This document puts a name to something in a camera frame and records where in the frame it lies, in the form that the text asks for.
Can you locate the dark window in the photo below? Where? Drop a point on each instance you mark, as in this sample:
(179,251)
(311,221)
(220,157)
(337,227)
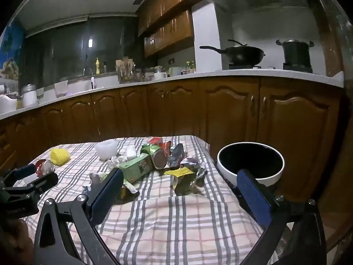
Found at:
(63,47)

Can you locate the wooden base cabinets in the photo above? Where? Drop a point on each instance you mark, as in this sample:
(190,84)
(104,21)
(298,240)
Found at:
(193,107)

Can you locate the yellow bottle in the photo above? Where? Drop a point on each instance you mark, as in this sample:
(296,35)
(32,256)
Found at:
(97,66)

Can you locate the white box appliance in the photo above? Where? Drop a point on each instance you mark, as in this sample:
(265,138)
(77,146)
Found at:
(175,71)

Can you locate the white bowl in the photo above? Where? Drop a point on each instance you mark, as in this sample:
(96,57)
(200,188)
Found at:
(160,75)

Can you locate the green jars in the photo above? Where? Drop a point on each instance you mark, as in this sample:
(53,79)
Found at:
(190,65)

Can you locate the crumpled silver foil wrapper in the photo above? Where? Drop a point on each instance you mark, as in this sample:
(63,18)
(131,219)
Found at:
(193,164)

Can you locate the gas stove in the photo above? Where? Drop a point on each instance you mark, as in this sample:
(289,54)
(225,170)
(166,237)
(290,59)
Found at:
(297,67)

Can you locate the dark silver foil wrapper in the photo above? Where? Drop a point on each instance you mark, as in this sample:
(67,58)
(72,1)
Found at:
(176,157)

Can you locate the green foil snack bag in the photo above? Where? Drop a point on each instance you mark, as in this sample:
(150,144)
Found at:
(155,154)

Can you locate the checked tablecloth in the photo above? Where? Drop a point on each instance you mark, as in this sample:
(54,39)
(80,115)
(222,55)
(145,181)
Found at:
(165,226)

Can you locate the white lidded jar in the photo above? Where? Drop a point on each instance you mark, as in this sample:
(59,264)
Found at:
(29,97)

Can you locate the white foam fruit net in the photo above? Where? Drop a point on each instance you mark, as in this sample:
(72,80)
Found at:
(106,149)

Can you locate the red and white wrapper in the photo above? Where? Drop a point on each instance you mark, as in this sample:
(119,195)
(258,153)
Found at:
(43,167)

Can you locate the black cooking pot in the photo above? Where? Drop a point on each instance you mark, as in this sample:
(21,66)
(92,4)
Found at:
(296,53)

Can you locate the red snack wrapper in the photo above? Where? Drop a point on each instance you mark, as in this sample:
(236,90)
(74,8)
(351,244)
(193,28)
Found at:
(167,146)

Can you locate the small silver wrapper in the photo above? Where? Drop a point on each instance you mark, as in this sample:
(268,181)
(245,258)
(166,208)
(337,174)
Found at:
(95,179)

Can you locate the red drink carton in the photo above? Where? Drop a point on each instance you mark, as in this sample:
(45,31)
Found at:
(155,140)

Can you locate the green and yellow wrapper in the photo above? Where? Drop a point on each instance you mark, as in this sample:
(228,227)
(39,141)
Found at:
(129,191)

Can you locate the yellow crumpled wrapper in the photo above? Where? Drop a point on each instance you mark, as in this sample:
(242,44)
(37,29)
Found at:
(187,185)

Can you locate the blue wall poster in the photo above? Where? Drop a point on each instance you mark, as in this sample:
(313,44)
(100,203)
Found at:
(11,52)

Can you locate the yellow foam fruit net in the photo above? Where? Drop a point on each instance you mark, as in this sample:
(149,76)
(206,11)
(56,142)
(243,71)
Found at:
(59,156)

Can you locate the white round bin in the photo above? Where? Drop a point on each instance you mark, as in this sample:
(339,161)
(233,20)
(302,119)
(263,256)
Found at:
(251,160)

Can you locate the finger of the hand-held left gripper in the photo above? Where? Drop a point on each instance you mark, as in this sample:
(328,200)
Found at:
(26,170)
(42,183)

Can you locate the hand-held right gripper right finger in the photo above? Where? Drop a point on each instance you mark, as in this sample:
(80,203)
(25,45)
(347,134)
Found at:
(253,196)

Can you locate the white foam block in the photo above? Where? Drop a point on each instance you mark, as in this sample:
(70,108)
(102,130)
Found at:
(131,151)

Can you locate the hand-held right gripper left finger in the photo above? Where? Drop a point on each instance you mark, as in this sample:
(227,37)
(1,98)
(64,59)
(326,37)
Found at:
(108,193)

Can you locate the wooden wall cabinets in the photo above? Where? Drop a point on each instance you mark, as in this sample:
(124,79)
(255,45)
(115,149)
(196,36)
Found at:
(168,19)

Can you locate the white kitchen countertop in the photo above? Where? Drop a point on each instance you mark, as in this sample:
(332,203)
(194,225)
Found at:
(220,74)

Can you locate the cluttered utensil rack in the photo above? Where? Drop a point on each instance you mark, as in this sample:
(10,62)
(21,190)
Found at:
(125,71)

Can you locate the black wok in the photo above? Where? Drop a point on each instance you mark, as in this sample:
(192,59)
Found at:
(242,54)

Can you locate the crumpled white paper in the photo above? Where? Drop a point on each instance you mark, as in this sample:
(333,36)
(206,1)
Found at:
(117,162)

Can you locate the green drink carton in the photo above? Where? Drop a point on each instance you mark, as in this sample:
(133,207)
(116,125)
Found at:
(136,167)

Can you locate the sink faucet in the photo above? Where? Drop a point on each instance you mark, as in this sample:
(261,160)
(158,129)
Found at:
(88,70)

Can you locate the white plastic container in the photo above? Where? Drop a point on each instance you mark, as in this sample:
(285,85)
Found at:
(61,89)

